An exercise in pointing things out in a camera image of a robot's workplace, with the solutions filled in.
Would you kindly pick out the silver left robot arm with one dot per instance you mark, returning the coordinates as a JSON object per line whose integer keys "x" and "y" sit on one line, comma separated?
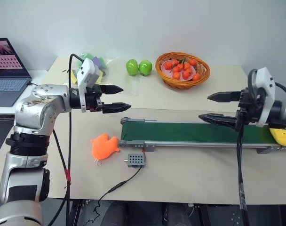
{"x": 32, "y": 110}

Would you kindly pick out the small orange toy tangerine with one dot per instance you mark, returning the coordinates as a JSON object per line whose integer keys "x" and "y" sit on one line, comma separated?
{"x": 192, "y": 62}
{"x": 189, "y": 70}
{"x": 186, "y": 66}
{"x": 175, "y": 62}
{"x": 179, "y": 67}
{"x": 175, "y": 70}
{"x": 186, "y": 75}
{"x": 176, "y": 75}
{"x": 196, "y": 77}
{"x": 167, "y": 66}

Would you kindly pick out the green conveyor belt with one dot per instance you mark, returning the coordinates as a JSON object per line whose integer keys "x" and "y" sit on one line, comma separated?
{"x": 192, "y": 131}

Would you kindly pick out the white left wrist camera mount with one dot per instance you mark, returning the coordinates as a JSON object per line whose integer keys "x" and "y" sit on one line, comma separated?
{"x": 87, "y": 70}

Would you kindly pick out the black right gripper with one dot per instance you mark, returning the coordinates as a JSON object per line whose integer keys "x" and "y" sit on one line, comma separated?
{"x": 247, "y": 106}

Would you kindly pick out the orange plush toy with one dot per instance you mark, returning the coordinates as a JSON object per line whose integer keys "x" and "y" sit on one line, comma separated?
{"x": 103, "y": 147}

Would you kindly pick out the yellow banana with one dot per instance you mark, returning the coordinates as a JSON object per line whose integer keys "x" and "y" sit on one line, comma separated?
{"x": 281, "y": 136}

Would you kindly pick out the orange wicker basket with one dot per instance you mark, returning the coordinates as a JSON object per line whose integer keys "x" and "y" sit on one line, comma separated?
{"x": 164, "y": 78}

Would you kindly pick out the grey conveyor control box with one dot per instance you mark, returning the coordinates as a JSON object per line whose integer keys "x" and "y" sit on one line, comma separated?
{"x": 134, "y": 160}

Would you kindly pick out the small orange fruits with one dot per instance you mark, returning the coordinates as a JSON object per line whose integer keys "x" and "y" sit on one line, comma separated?
{"x": 168, "y": 71}

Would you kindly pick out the green toy apple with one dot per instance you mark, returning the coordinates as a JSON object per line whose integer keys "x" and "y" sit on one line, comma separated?
{"x": 145, "y": 68}
{"x": 132, "y": 67}

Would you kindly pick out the clear bag of foam blocks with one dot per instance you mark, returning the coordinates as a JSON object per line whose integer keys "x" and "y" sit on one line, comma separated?
{"x": 99, "y": 62}

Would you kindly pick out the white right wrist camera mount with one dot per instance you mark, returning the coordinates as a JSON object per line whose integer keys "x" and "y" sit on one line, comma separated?
{"x": 266, "y": 94}

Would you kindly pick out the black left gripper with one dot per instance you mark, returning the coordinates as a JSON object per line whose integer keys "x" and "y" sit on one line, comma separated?
{"x": 92, "y": 93}

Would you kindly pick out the grey laptop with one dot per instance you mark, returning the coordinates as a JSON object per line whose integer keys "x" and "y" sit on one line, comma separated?
{"x": 6, "y": 87}

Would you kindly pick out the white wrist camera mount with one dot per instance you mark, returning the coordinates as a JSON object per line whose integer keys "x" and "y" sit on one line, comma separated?
{"x": 87, "y": 70}
{"x": 266, "y": 94}

